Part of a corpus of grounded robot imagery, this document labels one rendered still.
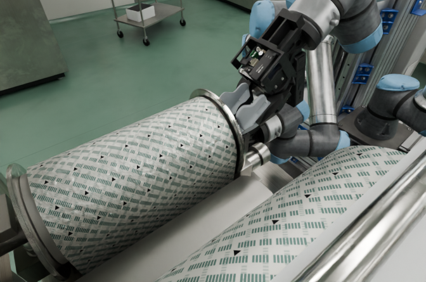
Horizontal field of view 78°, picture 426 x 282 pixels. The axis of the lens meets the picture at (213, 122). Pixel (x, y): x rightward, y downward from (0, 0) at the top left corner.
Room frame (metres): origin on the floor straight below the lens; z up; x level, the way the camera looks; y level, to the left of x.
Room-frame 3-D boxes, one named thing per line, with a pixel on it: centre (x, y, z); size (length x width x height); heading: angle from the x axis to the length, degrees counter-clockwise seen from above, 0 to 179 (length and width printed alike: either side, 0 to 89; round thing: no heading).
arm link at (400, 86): (0.79, -0.66, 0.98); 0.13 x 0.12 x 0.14; 22
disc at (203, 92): (0.31, 0.00, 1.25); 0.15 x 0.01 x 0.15; 36
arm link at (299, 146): (0.52, -0.20, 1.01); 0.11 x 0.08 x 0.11; 88
